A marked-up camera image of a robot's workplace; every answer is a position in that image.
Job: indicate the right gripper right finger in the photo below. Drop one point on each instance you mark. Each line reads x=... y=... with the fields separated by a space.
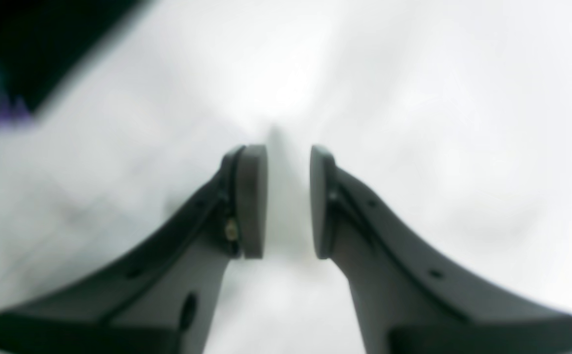
x=408 y=297

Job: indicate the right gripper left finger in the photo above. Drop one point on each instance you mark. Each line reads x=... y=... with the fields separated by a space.
x=160 y=297

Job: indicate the black T-shirt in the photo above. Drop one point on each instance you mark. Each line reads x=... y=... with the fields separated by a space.
x=41 y=41

